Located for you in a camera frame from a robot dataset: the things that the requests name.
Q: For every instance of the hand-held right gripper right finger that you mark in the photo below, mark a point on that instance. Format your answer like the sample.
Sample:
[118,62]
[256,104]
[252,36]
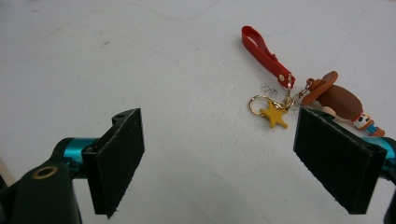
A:
[336,161]

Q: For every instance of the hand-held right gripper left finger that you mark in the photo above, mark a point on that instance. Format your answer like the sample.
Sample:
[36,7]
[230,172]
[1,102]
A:
[115,161]

